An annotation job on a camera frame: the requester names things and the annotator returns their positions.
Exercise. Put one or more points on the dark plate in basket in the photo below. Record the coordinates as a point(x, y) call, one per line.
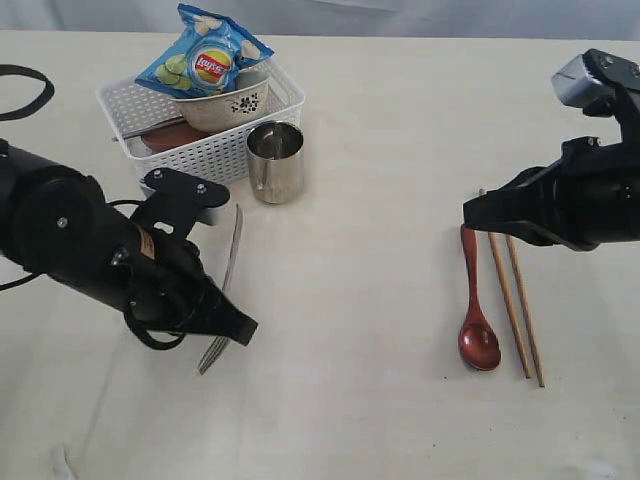
point(172, 136)

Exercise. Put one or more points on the stainless steel fork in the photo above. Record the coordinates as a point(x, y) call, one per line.
point(219, 344)

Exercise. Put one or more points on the speckled ceramic floral bowl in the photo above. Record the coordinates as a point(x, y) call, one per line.
point(226, 111)

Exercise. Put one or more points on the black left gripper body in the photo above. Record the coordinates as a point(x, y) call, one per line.
point(166, 295)

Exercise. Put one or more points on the dark wooden spoon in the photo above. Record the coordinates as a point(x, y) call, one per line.
point(477, 342)

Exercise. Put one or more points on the brown wooden chopstick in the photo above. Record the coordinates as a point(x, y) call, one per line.
point(519, 279)

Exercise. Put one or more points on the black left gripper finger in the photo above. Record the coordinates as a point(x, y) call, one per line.
point(219, 317)

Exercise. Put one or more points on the silver knife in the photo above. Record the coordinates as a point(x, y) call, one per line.
point(159, 125)

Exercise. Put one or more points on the light wooden chopstick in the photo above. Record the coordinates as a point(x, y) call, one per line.
point(509, 303)

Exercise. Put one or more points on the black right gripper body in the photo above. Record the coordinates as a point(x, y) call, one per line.
point(589, 197)

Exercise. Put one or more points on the white plastic woven basket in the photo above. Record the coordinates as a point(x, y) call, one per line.
point(220, 157)

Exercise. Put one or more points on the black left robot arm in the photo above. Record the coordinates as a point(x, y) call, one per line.
point(57, 222)

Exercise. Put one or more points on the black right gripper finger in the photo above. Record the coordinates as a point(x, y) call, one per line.
point(500, 207)

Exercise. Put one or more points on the blue Lays chip bag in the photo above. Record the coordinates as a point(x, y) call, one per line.
point(207, 57)

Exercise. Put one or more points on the stainless steel cup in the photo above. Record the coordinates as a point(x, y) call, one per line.
point(275, 162)

